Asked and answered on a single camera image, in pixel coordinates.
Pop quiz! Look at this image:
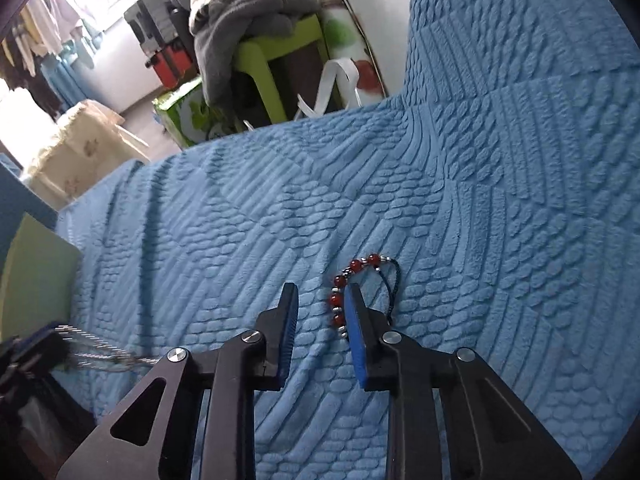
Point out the green printed carton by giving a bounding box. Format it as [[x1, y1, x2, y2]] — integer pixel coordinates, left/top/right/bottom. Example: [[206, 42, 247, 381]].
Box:
[[151, 77, 251, 149]]

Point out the rolled mat with fruit print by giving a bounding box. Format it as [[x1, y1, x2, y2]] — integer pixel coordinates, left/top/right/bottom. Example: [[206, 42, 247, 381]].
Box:
[[302, 0, 389, 109]]

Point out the green plastic stool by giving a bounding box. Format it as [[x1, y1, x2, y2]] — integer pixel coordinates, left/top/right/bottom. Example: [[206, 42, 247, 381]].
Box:
[[234, 12, 332, 127]]

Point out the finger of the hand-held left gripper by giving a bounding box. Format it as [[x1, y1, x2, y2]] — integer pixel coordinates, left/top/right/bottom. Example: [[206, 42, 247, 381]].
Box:
[[0, 327, 72, 377]]

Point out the grey fleece garment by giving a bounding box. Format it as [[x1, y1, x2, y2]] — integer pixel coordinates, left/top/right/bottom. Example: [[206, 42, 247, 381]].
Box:
[[189, 0, 322, 107]]

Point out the dark grey suitcase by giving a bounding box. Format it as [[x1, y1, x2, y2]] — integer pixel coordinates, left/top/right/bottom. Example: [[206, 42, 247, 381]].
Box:
[[124, 0, 177, 56]]

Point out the row of hanging clothes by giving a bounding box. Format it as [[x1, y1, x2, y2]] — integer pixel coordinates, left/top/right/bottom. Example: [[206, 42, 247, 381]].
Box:
[[0, 0, 107, 113]]

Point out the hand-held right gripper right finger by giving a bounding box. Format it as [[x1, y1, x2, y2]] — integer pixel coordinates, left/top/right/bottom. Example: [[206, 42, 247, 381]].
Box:
[[344, 282, 583, 480]]

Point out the red suitcase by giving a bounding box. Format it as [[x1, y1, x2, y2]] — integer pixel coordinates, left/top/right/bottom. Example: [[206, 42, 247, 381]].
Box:
[[147, 42, 197, 89]]

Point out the blue quilted sofa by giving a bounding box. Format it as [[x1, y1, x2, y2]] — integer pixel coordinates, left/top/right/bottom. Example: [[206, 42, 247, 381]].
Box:
[[0, 0, 640, 480]]

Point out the cream cloth covered furniture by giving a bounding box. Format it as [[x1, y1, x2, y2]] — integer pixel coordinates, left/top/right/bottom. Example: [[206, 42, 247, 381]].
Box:
[[24, 100, 152, 212]]

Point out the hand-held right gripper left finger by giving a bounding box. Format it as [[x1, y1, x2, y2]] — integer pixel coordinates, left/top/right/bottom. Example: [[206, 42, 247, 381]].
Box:
[[55, 282, 301, 480]]

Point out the red bead bracelet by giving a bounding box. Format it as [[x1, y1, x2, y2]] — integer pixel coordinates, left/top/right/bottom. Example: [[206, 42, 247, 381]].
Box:
[[327, 254, 404, 339]]

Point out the silver chain necklace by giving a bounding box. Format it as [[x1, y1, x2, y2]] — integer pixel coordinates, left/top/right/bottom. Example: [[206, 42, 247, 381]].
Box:
[[52, 325, 170, 374]]

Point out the white box with green rim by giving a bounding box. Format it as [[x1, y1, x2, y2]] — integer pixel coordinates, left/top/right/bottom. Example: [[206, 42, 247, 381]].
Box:
[[0, 212, 84, 341]]

